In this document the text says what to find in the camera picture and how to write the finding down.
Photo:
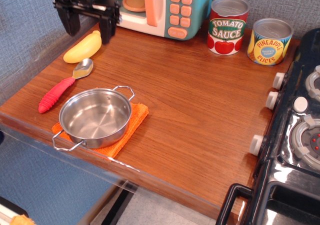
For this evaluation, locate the teal toy microwave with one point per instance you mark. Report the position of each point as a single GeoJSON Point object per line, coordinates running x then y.
{"type": "Point", "coordinates": [173, 19]}

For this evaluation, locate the pineapple slices can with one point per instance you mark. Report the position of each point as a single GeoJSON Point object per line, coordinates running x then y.
{"type": "Point", "coordinates": [269, 41]}

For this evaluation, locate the red-handled metal spoon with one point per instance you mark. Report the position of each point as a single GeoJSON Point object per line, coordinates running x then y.
{"type": "Point", "coordinates": [83, 69]}

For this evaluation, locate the black toy stove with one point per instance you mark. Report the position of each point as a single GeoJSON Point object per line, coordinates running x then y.
{"type": "Point", "coordinates": [286, 179]}

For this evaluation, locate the orange knitted cloth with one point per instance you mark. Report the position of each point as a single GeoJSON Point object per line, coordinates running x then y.
{"type": "Point", "coordinates": [132, 125]}

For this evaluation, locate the orange microwave turntable plate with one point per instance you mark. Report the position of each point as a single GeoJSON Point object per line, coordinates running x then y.
{"type": "Point", "coordinates": [134, 5]}

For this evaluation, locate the stainless steel pot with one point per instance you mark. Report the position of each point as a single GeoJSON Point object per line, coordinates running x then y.
{"type": "Point", "coordinates": [119, 95]}

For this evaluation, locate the yellow toy banana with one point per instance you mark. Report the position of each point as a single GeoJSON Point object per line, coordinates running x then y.
{"type": "Point", "coordinates": [86, 48]}

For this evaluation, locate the tomato sauce can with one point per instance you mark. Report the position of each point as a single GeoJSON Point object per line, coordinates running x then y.
{"type": "Point", "coordinates": [227, 23]}

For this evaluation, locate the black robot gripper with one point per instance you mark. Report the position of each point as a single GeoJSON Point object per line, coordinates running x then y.
{"type": "Point", "coordinates": [107, 10]}

